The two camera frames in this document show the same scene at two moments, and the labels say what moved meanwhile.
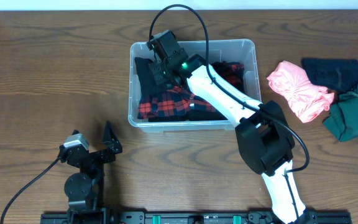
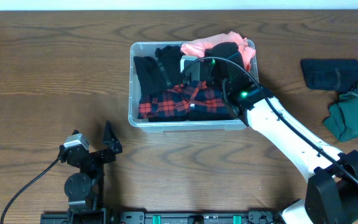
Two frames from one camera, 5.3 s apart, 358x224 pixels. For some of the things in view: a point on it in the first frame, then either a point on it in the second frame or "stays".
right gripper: [154, 67] -> [212, 83]
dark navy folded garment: [340, 74] stays
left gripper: [112, 149] stays
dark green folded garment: [355, 113] stays
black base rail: [188, 217] stays
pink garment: [307, 99] -> [197, 47]
